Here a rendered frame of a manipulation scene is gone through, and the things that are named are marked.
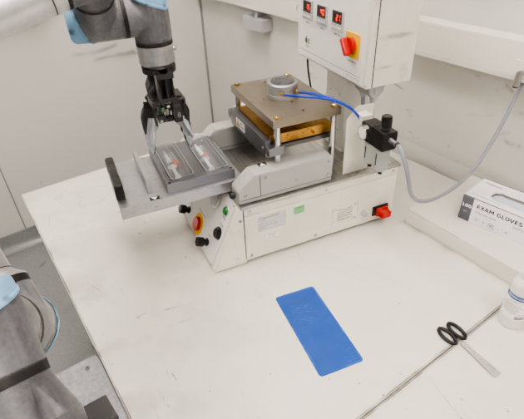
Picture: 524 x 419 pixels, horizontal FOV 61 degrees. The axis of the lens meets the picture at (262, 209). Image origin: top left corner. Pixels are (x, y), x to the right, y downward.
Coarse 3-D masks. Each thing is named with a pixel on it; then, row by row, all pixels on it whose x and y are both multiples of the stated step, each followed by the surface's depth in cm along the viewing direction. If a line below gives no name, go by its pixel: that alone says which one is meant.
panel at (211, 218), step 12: (192, 204) 128; (204, 204) 121; (228, 204) 110; (192, 216) 127; (204, 216) 121; (216, 216) 114; (228, 216) 109; (192, 228) 126; (204, 228) 120; (216, 240) 113; (204, 252) 118; (216, 252) 112
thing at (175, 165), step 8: (168, 144) 116; (160, 152) 113; (168, 152) 112; (176, 152) 112; (168, 160) 109; (176, 160) 109; (184, 160) 109; (168, 168) 106; (176, 168) 106; (184, 168) 106; (176, 176) 103
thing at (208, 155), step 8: (200, 136) 119; (192, 144) 116; (200, 144) 116; (208, 144) 115; (200, 152) 112; (208, 152) 112; (216, 152) 112; (200, 160) 108; (208, 160) 108; (216, 160) 108; (224, 160) 108; (208, 168) 105
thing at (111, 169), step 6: (108, 162) 108; (108, 168) 106; (114, 168) 106; (114, 174) 103; (114, 180) 101; (120, 180) 101; (114, 186) 99; (120, 186) 100; (120, 192) 100; (120, 198) 101
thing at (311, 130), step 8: (248, 112) 117; (256, 120) 113; (320, 120) 112; (328, 120) 112; (264, 128) 109; (280, 128) 109; (288, 128) 109; (296, 128) 109; (304, 128) 109; (312, 128) 110; (320, 128) 111; (328, 128) 111; (272, 136) 106; (288, 136) 108; (296, 136) 109; (304, 136) 110; (312, 136) 111; (320, 136) 112; (328, 136) 113; (272, 144) 107; (288, 144) 109; (296, 144) 110
